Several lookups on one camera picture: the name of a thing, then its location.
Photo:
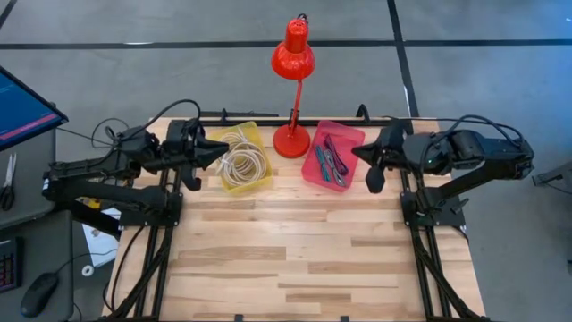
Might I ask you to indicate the black computer mouse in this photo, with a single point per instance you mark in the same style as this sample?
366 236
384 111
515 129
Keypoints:
39 295

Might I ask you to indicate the yellow plastic bin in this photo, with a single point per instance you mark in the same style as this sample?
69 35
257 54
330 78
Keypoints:
252 129

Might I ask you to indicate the white tape roll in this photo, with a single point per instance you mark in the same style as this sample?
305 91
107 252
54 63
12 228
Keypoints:
83 270

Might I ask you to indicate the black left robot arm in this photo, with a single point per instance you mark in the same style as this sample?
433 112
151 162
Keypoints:
111 197

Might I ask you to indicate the pink plastic bin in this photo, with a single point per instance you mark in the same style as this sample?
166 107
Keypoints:
353 138

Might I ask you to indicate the red desk lamp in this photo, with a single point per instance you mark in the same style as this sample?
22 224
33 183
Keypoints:
292 60

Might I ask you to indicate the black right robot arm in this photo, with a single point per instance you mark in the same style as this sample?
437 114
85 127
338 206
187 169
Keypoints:
482 170

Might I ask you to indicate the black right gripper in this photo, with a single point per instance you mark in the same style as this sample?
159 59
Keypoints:
393 147

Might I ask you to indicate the white paper sheet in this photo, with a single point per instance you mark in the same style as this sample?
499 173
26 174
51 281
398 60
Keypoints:
100 246

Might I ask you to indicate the black keyboard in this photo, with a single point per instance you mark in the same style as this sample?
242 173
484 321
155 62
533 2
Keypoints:
9 268

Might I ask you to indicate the grey side desk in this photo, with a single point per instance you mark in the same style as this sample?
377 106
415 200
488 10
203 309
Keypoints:
40 241

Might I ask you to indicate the computer monitor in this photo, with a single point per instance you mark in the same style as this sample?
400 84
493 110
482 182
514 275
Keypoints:
22 112

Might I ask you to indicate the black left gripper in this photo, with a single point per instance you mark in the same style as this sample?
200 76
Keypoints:
181 147

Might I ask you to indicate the black table frame rail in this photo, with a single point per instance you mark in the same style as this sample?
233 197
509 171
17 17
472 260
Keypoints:
272 121

